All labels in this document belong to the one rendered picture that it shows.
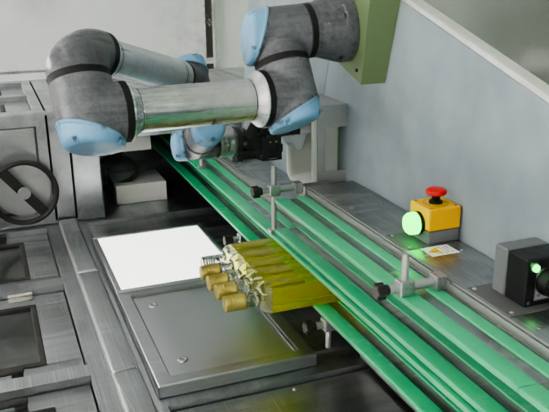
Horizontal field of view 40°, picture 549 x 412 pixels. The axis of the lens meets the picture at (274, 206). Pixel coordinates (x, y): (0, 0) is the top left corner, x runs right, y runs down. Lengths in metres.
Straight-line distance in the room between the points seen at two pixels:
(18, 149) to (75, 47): 1.12
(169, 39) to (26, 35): 0.94
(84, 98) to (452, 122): 0.68
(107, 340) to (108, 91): 0.60
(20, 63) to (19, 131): 2.74
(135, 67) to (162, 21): 3.78
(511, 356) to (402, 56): 0.72
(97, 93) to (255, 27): 0.36
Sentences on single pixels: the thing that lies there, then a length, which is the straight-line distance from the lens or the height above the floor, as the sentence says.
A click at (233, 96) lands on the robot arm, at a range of 1.48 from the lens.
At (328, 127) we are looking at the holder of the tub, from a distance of 1.83.
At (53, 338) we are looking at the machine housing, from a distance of 1.85.
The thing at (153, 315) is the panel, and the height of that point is 1.26.
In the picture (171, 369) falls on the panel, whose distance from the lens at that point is 1.58.
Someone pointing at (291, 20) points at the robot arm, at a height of 0.96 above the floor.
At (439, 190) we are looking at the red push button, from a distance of 1.43.
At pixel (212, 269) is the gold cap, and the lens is 1.69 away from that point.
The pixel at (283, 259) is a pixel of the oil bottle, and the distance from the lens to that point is 1.68.
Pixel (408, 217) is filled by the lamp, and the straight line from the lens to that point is 1.42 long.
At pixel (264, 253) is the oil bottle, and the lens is 1.72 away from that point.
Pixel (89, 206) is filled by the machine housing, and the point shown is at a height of 1.29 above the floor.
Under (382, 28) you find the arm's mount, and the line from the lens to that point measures 1.60.
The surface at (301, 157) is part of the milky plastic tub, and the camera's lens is 1.99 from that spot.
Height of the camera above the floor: 1.56
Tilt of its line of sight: 20 degrees down
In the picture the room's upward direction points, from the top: 98 degrees counter-clockwise
